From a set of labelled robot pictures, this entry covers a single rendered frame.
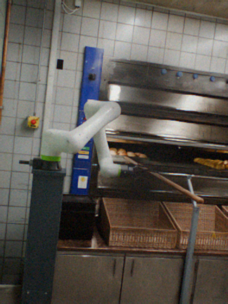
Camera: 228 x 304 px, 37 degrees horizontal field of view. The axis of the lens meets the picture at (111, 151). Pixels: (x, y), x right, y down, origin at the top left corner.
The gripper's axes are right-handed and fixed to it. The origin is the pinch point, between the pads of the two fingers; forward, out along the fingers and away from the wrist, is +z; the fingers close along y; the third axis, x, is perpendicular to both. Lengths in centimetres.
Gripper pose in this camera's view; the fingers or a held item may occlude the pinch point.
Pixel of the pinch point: (153, 173)
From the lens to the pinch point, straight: 255.0
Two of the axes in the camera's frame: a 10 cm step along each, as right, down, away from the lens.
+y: -1.1, 9.9, 0.9
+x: 1.8, 1.1, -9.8
